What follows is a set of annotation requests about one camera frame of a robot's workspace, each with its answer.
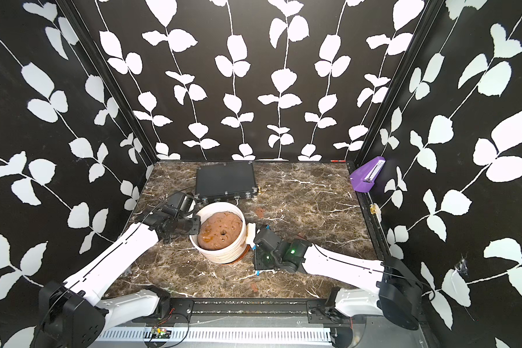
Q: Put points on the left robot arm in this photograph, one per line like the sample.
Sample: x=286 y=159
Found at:
x=73 y=313

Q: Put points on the white ceramic pot with mud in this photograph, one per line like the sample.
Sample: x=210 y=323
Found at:
x=222 y=236

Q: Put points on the small circuit board with wires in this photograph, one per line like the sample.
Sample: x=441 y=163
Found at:
x=158 y=333

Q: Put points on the white perforated strip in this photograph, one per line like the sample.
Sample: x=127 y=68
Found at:
x=286 y=336

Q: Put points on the black front mounting rail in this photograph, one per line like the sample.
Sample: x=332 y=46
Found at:
x=178 y=310

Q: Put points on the black flat case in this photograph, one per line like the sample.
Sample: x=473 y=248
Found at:
x=225 y=182

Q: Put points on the white and blue scrub brush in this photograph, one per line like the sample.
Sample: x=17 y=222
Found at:
x=251 y=232

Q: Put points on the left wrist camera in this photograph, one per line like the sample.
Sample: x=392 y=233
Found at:
x=182 y=203

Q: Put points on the brown mud chunk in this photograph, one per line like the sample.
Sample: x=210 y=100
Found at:
x=260 y=212

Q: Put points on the orange pot saucer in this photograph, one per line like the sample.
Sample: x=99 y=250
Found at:
x=244 y=253

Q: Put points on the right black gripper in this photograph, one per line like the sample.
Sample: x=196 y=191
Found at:
x=257 y=258

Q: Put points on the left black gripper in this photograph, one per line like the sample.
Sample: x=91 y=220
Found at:
x=197 y=224

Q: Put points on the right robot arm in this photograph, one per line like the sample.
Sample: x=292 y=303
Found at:
x=381 y=287

